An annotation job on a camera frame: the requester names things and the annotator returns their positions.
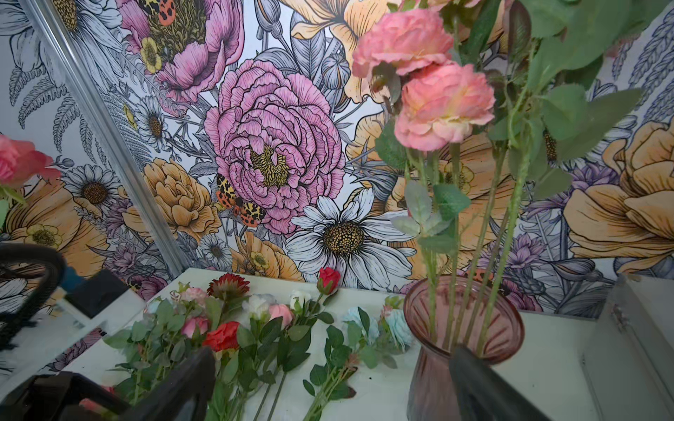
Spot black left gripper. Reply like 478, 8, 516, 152
1, 244, 133, 420

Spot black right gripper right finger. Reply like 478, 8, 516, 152
449, 346, 549, 421

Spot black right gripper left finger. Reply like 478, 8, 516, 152
118, 347, 216, 421

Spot pink rose stem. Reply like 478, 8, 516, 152
352, 1, 495, 340
448, 1, 673, 346
0, 133, 62, 207

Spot dark pink glass vase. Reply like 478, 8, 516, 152
403, 275, 524, 420

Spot pink flower stems on table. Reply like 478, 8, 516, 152
105, 267, 412, 420

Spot grey metal box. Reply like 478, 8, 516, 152
581, 275, 673, 420

